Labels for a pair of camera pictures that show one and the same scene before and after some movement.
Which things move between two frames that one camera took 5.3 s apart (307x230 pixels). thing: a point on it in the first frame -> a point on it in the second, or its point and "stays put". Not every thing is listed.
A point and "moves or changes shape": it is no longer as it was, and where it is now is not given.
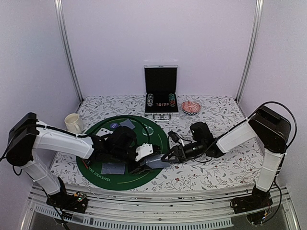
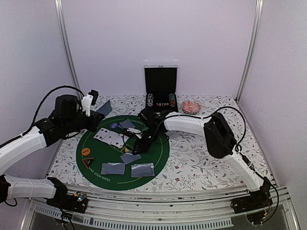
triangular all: (87, 162) stays put
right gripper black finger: (175, 155) -> (138, 147)
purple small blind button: (114, 125) stays put
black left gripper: (141, 169) -> (95, 120)
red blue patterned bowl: (190, 108) stays put
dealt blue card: (155, 161) moves or changes shape
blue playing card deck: (127, 123) stays put
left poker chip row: (150, 98) stays put
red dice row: (162, 104) stays put
